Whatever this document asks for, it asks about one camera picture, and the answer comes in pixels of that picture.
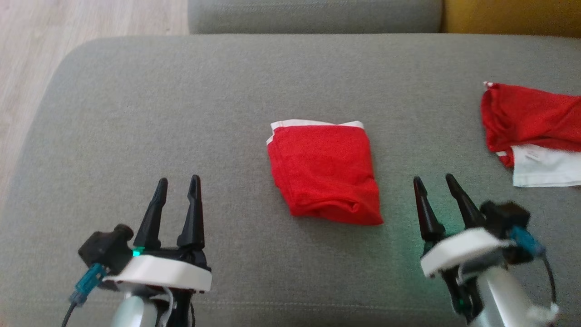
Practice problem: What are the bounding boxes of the red shorts white trim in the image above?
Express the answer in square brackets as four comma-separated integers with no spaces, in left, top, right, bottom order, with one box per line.
[266,119,384,226]

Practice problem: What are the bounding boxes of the grey sofa seat cushion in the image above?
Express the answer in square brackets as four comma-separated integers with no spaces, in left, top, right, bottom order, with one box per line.
[0,33,581,327]

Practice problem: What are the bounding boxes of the right camera cable blue plug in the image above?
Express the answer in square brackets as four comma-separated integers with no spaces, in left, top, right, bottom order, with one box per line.
[508,226,558,314]

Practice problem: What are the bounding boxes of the white cable tag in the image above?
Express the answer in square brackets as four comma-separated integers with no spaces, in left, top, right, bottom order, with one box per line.
[527,302,560,324]

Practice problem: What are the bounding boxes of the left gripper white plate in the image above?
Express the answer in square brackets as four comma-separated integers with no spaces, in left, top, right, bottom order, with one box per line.
[103,174,212,327]

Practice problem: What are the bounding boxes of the grey sofa back cushion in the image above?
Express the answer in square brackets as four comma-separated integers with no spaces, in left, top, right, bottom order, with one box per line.
[187,0,444,35]

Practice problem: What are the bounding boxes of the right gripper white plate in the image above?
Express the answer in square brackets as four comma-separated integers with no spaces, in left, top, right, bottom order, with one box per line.
[413,173,513,323]

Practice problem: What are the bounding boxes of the yellow sofa cushion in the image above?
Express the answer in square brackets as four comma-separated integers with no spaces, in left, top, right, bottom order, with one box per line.
[441,0,581,39]

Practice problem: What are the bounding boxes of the red number 23 jersey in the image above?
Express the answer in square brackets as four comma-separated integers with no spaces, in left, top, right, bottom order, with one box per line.
[480,81,581,188]

